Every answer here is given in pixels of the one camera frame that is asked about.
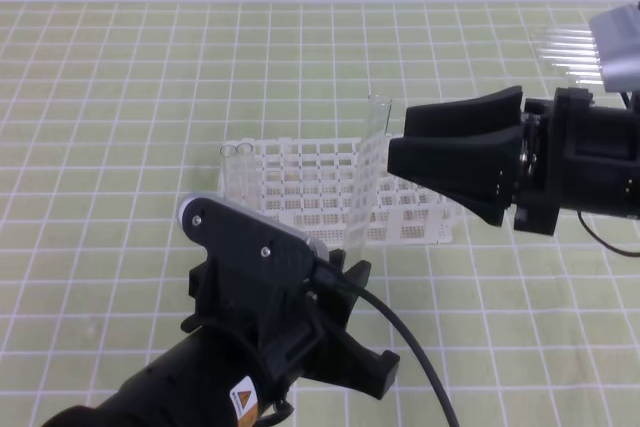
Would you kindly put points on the glass test tube fifth row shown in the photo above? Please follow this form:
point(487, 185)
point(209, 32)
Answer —
point(585, 79)

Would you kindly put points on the white plastic test tube rack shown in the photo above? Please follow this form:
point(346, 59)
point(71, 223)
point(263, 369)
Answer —
point(307, 184)

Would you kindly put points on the glass test tube fourth row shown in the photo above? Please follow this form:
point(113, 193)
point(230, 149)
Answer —
point(578, 69)

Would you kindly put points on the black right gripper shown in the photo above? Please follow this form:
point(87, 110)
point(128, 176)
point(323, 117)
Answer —
point(575, 156)

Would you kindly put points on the glass test tube far left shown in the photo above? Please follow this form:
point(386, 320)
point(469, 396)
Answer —
point(229, 153)

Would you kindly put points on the glass test tube top row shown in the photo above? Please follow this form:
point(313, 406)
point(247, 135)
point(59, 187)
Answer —
point(566, 36)

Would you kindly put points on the green checkered tablecloth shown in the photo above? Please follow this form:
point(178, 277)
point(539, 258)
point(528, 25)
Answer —
point(112, 112)

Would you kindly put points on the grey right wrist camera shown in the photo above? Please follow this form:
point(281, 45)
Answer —
point(616, 38)

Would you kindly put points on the clear glass test tube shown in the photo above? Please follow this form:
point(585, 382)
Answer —
point(369, 162)

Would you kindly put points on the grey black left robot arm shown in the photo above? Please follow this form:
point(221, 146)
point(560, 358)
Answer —
point(176, 390)

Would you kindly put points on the glass test tube second row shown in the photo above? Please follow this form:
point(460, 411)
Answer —
point(566, 50)

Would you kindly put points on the black grey left wrist camera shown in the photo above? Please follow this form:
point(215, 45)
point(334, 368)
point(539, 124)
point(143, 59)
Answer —
point(245, 242)

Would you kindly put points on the glass test tube third row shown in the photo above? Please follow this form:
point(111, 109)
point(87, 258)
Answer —
point(571, 61)

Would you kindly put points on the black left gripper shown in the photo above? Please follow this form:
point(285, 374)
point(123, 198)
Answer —
point(255, 319)

